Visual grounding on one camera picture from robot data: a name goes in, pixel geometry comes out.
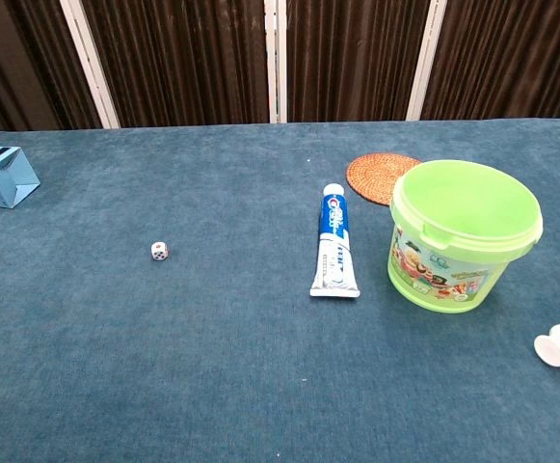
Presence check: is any blue white toothpaste tube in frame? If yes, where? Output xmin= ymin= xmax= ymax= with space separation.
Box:
xmin=308 ymin=182 xmax=361 ymax=299

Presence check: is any round woven rattan coaster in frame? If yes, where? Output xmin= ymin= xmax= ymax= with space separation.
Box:
xmin=345 ymin=152 xmax=424 ymax=207

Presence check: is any blue table cloth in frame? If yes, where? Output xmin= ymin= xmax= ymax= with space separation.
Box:
xmin=0 ymin=117 xmax=560 ymax=463

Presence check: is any green plastic bucket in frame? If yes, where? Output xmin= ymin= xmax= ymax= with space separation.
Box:
xmin=387 ymin=159 xmax=545 ymax=314

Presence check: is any light blue cardboard box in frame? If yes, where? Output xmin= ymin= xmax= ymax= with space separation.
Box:
xmin=0 ymin=145 xmax=41 ymax=210

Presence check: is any brown folding screen white frame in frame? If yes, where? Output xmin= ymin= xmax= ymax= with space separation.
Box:
xmin=0 ymin=0 xmax=560 ymax=139

